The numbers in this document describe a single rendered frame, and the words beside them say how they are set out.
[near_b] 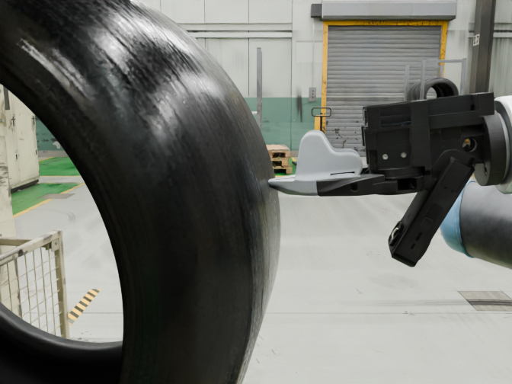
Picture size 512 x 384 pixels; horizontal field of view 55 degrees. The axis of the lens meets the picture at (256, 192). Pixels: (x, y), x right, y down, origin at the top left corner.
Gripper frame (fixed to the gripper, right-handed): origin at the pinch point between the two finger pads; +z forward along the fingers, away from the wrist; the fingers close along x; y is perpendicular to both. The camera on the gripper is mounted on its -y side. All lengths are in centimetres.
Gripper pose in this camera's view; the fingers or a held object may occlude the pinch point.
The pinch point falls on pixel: (283, 189)
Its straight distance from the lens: 49.3
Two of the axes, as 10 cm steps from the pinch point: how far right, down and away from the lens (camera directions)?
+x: -1.5, 1.8, -9.7
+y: -1.2, -9.8, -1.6
